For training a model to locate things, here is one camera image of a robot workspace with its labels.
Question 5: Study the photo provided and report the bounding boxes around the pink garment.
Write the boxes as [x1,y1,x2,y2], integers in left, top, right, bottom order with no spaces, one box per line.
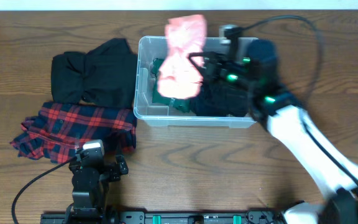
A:
[157,14,207,100]

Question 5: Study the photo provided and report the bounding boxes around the black shirt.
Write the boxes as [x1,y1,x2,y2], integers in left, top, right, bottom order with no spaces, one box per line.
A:
[190,83,249,117]

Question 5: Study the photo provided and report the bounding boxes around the dark green garment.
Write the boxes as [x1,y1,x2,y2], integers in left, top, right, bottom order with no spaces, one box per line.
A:
[151,58,190,113]

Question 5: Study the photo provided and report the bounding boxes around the red plaid flannel shirt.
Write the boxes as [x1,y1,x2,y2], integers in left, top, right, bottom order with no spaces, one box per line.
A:
[11,102,137,164]

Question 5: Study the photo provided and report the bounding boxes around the large black garment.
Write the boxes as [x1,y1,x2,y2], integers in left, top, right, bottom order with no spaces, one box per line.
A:
[51,39,137,109]

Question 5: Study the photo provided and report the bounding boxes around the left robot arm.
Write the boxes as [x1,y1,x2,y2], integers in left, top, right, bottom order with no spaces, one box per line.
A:
[69,148,129,220]

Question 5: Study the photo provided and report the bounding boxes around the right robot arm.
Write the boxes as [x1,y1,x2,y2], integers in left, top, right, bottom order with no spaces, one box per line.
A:
[188,40,358,223]

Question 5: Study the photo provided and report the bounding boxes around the clear plastic storage container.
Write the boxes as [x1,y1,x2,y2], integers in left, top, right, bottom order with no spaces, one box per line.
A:
[134,35,255,128]

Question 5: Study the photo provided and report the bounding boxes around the black mounting rail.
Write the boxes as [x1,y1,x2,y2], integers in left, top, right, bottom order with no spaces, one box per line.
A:
[40,210,285,224]

